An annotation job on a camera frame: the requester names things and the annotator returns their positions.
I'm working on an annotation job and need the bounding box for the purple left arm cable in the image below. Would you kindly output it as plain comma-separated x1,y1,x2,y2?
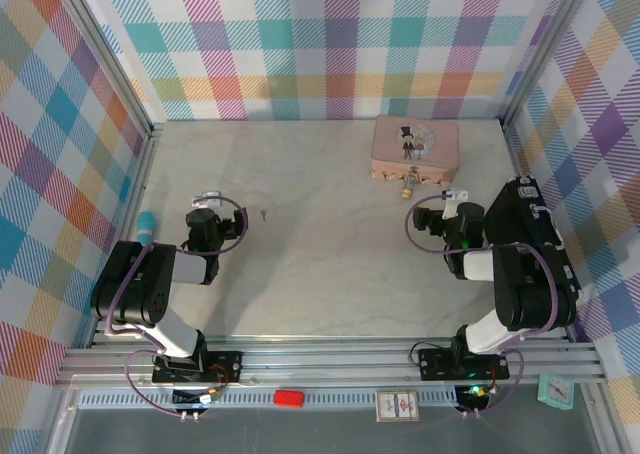
106,196,250,419

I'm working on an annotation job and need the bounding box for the grey slotted cable duct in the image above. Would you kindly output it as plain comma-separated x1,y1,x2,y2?
78,391,459,409

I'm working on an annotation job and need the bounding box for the black hard case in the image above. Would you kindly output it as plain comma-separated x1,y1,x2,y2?
483,175,584,325

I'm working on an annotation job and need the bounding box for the playing card box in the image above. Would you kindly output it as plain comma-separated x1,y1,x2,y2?
375,389,420,423

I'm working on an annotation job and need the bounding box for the teal alarm clock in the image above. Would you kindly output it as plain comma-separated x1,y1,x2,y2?
537,372,574,411

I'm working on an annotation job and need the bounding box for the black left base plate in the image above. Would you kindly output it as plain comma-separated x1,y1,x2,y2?
152,351,245,385

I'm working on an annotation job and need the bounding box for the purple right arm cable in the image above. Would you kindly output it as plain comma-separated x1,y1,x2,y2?
405,192,557,418

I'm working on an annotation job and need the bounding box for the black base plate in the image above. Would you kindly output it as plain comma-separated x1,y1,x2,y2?
418,347,510,381
152,351,245,385

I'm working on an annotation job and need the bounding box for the aluminium corner post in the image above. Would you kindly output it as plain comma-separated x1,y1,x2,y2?
47,0,164,138
499,0,601,130

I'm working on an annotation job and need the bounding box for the red plastic block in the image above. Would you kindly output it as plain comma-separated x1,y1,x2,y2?
273,388,305,408

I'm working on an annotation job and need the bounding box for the teal toy microphone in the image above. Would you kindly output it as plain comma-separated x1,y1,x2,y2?
135,211,155,246

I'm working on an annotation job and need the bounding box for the black controller board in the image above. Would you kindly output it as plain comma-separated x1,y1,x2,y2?
457,384,492,409
172,387,222,406

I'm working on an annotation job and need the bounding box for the brass padlock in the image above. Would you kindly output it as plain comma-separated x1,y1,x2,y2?
399,166,421,199

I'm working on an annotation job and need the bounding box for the pink tin box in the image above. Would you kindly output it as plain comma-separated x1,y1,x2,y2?
369,115,460,188

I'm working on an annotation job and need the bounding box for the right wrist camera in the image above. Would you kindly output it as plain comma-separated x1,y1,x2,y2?
446,187,471,220

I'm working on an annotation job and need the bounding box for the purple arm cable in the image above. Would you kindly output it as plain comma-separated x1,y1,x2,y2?
106,196,250,419
405,192,557,418

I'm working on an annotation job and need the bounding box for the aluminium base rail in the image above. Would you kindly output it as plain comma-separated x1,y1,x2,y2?
57,341,607,390

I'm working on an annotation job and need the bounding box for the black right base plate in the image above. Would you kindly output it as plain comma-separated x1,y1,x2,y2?
418,347,510,381

